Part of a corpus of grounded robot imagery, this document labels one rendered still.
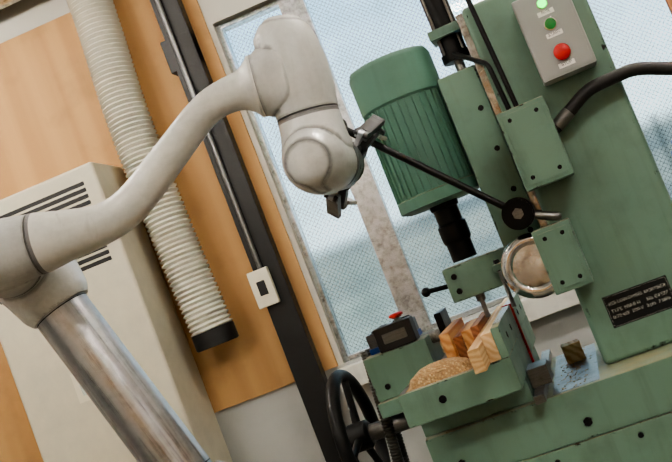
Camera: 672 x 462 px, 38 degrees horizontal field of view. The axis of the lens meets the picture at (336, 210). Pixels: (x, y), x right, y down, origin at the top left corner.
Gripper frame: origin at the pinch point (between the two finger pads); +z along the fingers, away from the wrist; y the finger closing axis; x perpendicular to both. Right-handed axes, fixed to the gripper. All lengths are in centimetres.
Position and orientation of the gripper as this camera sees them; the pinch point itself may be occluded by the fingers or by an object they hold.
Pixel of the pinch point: (363, 167)
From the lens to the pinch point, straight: 184.8
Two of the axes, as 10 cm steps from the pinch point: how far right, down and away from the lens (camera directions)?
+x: -8.7, -4.4, 2.1
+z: 2.4, -0.1, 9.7
